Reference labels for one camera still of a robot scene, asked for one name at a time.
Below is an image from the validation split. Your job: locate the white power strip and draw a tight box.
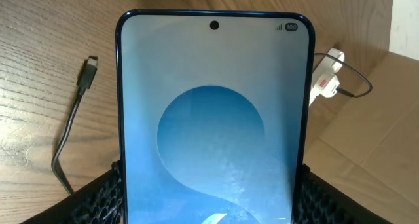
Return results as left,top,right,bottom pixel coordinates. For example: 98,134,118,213
309,73,340,105

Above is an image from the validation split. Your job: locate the brown cardboard box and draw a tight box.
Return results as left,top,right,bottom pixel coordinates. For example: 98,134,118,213
304,52,418,223

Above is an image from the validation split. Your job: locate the black USB charging cable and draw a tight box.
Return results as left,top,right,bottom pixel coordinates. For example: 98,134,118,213
50,56,99,196

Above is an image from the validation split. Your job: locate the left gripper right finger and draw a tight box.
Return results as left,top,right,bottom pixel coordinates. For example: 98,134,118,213
294,165,390,224

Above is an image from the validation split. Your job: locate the blue Samsung Galaxy smartphone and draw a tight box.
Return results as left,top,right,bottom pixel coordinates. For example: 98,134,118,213
115,9,315,223

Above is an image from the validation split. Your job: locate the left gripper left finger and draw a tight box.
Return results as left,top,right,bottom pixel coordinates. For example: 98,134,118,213
23,161,123,224

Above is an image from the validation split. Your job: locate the white USB charger plug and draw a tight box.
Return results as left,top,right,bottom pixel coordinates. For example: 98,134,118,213
324,48,345,73

